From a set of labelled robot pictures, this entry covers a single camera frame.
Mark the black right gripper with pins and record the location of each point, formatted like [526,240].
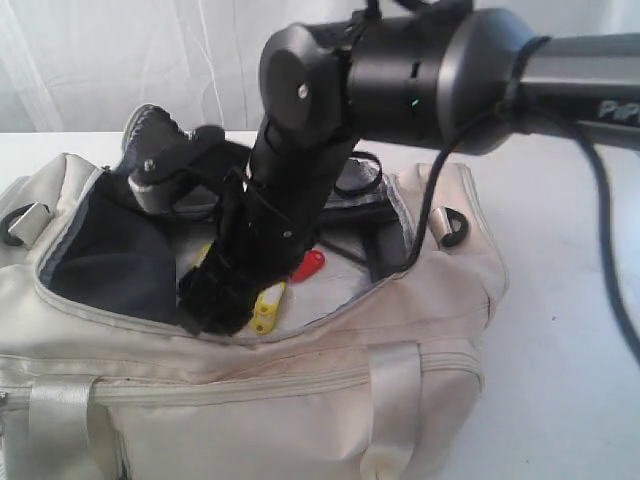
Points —
[263,231]

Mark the bunch of colourful key tags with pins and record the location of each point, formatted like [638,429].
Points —
[265,311]

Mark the beige fabric duffel bag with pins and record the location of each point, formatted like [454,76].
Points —
[100,381]

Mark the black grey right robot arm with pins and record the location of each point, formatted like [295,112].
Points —
[447,77]

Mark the clear plastic wrapped white packet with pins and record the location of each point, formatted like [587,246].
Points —
[335,285]

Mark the white background curtain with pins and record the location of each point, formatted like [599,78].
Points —
[85,65]

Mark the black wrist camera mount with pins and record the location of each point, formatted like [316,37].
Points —
[173,171]

